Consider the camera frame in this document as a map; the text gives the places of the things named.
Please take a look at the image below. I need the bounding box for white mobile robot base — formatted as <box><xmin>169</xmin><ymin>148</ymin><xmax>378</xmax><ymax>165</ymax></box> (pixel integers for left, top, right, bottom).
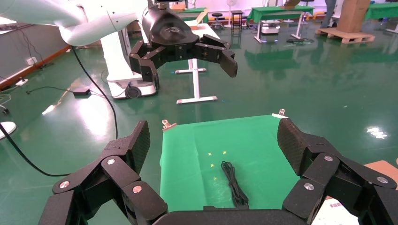
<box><xmin>260</xmin><ymin>20</ymin><xmax>281</xmax><ymax>35</ymax></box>

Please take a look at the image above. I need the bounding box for green covered table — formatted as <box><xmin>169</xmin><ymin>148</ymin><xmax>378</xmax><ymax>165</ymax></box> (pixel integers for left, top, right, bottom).
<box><xmin>247</xmin><ymin>5</ymin><xmax>315</xmax><ymax>44</ymax></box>
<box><xmin>364</xmin><ymin>2</ymin><xmax>398</xmax><ymax>22</ymax></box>
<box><xmin>174</xmin><ymin>7</ymin><xmax>209</xmax><ymax>24</ymax></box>

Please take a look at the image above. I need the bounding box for white standing fan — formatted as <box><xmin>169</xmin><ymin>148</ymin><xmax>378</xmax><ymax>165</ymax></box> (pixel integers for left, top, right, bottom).
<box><xmin>223</xmin><ymin>0</ymin><xmax>239</xmax><ymax>29</ymax></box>

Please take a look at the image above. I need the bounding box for black square stool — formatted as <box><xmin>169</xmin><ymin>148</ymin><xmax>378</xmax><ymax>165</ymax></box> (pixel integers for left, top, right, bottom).
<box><xmin>230</xmin><ymin>10</ymin><xmax>244</xmax><ymax>31</ymax></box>

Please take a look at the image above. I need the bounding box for white table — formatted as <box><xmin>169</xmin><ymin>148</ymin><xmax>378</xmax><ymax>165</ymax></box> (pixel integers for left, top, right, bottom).
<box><xmin>175</xmin><ymin>22</ymin><xmax>222</xmax><ymax>105</ymax></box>

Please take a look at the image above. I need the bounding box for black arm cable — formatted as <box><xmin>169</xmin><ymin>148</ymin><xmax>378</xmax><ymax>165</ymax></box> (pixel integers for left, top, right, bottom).
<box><xmin>70</xmin><ymin>45</ymin><xmax>119</xmax><ymax>139</ymax></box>
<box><xmin>0</xmin><ymin>122</ymin><xmax>71</xmax><ymax>178</ymax></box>

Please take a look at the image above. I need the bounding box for black data cable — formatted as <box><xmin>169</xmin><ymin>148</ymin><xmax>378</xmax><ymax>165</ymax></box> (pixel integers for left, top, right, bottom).
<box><xmin>221</xmin><ymin>161</ymin><xmax>249</xmax><ymax>208</ymax></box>

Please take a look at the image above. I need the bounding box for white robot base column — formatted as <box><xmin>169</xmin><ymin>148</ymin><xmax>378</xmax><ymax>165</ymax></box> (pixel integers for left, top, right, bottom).
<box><xmin>99</xmin><ymin>29</ymin><xmax>158</xmax><ymax>100</ymax></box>

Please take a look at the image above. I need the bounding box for black power adapter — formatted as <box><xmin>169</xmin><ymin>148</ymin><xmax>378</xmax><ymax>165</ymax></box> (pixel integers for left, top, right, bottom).
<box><xmin>72</xmin><ymin>87</ymin><xmax>92</xmax><ymax>99</ymax></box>

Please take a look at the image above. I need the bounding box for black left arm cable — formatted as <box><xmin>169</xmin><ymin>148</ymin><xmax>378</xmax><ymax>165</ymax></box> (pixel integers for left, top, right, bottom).
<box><xmin>70</xmin><ymin>45</ymin><xmax>119</xmax><ymax>139</ymax></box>

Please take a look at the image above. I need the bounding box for green tablecloth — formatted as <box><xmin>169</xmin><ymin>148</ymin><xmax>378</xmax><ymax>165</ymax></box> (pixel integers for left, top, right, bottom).
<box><xmin>159</xmin><ymin>115</ymin><xmax>301</xmax><ymax>213</ymax></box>

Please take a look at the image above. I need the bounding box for white printed paper sheet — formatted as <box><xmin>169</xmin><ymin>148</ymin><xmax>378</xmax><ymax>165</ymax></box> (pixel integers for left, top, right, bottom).
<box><xmin>311</xmin><ymin>198</ymin><xmax>358</xmax><ymax>225</ymax></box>

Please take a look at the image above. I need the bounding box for white round stand base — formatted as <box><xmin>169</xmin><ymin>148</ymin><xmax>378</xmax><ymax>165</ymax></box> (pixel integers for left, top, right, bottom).
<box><xmin>0</xmin><ymin>121</ymin><xmax>17</xmax><ymax>140</ymax></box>

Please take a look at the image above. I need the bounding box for wooden pallet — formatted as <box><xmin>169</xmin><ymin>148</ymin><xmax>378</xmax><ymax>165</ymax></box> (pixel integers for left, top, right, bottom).
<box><xmin>314</xmin><ymin>27</ymin><xmax>376</xmax><ymax>45</ymax></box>

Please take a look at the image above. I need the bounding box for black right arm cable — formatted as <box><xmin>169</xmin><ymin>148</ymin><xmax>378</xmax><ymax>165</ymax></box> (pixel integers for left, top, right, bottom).
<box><xmin>0</xmin><ymin>122</ymin><xmax>71</xmax><ymax>178</ymax></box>

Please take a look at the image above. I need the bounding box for brown cardboard box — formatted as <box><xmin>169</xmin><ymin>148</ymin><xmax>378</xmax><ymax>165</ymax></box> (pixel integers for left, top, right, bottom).
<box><xmin>311</xmin><ymin>160</ymin><xmax>398</xmax><ymax>225</ymax></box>

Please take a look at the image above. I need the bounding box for tall cardboard carton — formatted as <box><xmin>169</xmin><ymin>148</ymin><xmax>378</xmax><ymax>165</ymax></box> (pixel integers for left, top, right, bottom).
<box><xmin>337</xmin><ymin>0</ymin><xmax>371</xmax><ymax>34</ymax></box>

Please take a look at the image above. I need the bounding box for standing person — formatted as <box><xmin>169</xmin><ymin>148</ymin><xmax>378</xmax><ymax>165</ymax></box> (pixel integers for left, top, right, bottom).
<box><xmin>320</xmin><ymin>0</ymin><xmax>338</xmax><ymax>29</ymax></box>

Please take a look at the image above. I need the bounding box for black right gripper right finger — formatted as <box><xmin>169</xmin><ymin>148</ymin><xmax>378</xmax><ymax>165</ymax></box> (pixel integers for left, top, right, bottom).
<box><xmin>276</xmin><ymin>118</ymin><xmax>398</xmax><ymax>225</ymax></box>

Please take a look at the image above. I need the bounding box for metal binder clip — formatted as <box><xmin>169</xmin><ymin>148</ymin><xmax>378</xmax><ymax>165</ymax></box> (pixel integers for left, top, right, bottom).
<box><xmin>271</xmin><ymin>108</ymin><xmax>289</xmax><ymax>119</ymax></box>
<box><xmin>161</xmin><ymin>119</ymin><xmax>178</xmax><ymax>132</ymax></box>

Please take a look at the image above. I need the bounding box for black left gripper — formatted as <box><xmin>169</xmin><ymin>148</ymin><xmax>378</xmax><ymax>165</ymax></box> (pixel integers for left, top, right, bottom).
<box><xmin>128</xmin><ymin>5</ymin><xmax>238</xmax><ymax>92</ymax></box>

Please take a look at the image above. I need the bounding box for black round stool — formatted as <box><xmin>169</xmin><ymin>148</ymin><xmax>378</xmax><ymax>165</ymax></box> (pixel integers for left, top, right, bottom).
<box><xmin>211</xmin><ymin>12</ymin><xmax>224</xmax><ymax>30</ymax></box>

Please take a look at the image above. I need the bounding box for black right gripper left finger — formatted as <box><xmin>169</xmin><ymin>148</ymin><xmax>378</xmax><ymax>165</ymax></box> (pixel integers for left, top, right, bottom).
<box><xmin>38</xmin><ymin>120</ymin><xmax>168</xmax><ymax>225</ymax></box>

